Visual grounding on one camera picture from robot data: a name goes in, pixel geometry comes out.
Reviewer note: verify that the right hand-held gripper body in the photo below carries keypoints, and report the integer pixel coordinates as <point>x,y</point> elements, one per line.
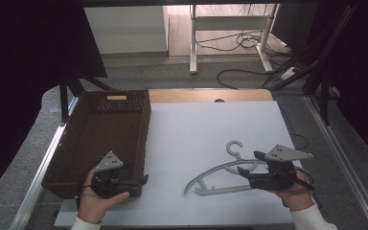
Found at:
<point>276,174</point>

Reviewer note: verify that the white power strip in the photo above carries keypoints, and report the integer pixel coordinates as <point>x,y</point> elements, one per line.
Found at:
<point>288,73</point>

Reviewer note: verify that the white metal desk frame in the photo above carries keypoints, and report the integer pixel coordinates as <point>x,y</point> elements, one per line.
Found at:
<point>192,48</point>

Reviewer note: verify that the aluminium rail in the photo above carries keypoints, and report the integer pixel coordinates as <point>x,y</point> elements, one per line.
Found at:
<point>341,159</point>
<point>41,179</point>

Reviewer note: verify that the grey plastic clothes hanger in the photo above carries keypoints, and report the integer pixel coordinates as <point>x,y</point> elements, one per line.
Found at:
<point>218,191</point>

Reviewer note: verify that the black metal stand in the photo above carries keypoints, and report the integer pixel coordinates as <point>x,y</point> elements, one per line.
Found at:
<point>324,99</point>
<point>64,99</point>

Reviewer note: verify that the brown wicker basket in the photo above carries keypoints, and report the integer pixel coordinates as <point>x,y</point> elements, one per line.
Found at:
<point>108,134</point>

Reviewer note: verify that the white sheet table cover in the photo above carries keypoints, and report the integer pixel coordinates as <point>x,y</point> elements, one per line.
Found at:
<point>188,127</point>

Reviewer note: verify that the white cabinet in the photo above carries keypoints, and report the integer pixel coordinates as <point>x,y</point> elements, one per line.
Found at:
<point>124,30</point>

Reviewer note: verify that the black curtain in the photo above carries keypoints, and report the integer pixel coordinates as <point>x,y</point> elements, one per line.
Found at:
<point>364,80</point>
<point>28,64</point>

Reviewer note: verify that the person's right hand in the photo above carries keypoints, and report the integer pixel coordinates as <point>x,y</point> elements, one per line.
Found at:
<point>295,196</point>

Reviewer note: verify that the person's left hand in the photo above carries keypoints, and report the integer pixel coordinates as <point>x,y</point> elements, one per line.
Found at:
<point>92,204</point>

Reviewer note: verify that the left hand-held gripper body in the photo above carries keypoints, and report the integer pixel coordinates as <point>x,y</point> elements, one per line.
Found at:
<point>108,183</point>

